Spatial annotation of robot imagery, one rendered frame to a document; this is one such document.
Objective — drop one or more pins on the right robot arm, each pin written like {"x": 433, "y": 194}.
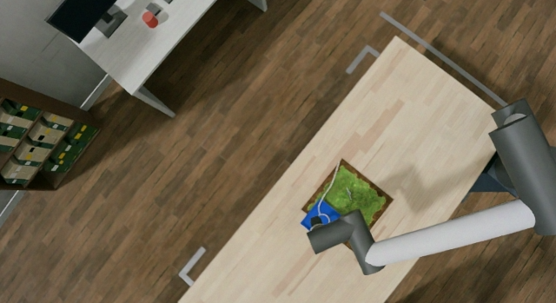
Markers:
{"x": 529, "y": 164}

